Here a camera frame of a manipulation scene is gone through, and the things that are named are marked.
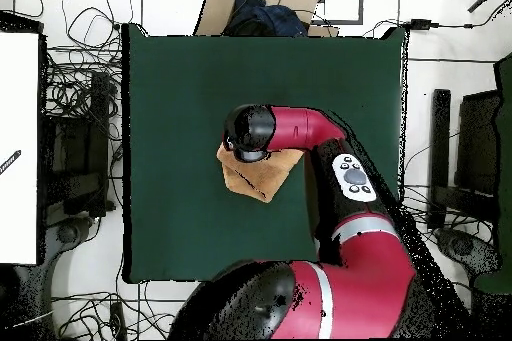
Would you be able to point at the tan terry towel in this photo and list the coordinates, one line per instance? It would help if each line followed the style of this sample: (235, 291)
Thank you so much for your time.
(256, 177)

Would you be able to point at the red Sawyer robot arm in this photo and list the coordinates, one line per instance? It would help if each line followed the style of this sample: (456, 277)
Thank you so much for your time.
(296, 129)

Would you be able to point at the dark green table cloth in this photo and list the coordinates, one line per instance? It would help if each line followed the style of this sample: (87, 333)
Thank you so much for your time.
(180, 77)

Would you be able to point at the dark blue clothing pile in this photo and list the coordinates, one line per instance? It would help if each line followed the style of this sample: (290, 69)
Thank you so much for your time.
(264, 21)

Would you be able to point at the brown cardboard box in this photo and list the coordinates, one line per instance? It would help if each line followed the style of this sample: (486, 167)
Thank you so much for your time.
(216, 13)

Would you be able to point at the black equipment stand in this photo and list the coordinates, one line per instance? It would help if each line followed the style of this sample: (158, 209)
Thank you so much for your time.
(98, 137)

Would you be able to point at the grey round stand base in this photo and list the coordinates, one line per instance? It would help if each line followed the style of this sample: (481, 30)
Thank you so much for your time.
(68, 233)
(464, 245)

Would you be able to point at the black power strip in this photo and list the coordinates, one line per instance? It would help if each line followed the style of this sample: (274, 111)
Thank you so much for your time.
(118, 321)

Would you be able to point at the black power adapter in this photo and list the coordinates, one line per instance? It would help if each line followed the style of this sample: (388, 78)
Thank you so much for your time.
(420, 24)

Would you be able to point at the white board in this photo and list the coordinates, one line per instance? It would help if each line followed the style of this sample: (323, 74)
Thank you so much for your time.
(20, 117)

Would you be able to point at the black marker pen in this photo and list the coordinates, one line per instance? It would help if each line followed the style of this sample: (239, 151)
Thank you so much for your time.
(10, 162)

